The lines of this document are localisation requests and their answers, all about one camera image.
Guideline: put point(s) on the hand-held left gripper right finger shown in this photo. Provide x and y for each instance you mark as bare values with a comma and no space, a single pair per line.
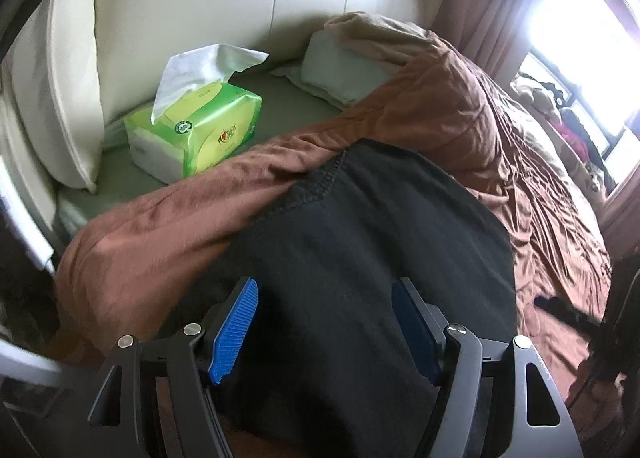
417,333

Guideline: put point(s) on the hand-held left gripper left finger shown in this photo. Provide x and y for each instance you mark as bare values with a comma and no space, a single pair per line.
232,333

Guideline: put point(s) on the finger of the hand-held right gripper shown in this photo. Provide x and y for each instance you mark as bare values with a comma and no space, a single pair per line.
565,312

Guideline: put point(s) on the black pants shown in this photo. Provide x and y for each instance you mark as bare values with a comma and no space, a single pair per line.
350,248

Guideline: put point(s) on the brown blanket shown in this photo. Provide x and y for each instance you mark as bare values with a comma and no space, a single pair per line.
165,223

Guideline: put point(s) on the black plush toy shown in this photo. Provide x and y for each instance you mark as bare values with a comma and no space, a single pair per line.
600,157

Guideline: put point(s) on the pink plush toy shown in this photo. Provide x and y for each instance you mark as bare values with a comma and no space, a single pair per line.
572,140

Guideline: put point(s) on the green tissue pack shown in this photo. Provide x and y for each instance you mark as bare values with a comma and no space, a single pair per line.
210,127

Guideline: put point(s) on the beige plush toy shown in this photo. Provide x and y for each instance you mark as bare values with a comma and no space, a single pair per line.
537,100

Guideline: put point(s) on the window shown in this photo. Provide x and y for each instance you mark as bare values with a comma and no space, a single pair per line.
590,62

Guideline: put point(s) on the white pillow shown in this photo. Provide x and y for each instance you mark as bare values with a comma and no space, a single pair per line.
340,67

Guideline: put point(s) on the cream cushion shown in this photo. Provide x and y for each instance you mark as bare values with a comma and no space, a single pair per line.
60,87

